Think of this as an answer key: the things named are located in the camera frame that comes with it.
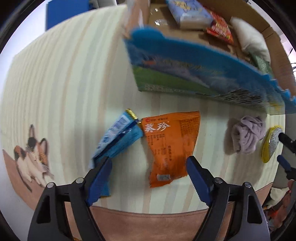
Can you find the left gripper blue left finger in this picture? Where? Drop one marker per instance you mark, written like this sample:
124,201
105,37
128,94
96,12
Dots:
96,180

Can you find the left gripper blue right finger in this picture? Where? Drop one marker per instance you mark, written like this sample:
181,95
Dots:
201,179

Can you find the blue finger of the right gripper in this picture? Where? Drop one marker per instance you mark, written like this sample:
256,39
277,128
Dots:
287,142
284,163

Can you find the yellow silver scrubber sponge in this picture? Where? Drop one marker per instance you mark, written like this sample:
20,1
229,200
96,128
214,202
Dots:
270,143

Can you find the lilac cloth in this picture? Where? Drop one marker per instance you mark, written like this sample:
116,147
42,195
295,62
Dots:
246,133

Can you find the orange snack packet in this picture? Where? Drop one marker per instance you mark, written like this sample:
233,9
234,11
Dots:
172,138

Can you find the blue snack packet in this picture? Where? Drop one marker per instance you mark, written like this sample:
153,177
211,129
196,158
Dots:
123,133

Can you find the white soft pillow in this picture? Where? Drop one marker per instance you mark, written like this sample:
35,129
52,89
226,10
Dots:
250,39

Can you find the person's right hand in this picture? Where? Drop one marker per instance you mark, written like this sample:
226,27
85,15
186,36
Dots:
282,212

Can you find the green snack packet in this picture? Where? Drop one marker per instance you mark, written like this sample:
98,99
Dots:
261,64

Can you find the cardboard box with blue print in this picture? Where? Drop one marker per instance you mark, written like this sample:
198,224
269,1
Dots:
165,58

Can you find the red snack packet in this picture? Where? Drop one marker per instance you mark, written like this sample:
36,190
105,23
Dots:
219,28

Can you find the light blue tissue pack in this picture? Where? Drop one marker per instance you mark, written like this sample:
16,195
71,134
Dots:
190,14

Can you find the blue foam mat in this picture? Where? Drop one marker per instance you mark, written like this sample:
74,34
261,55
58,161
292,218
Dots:
58,11

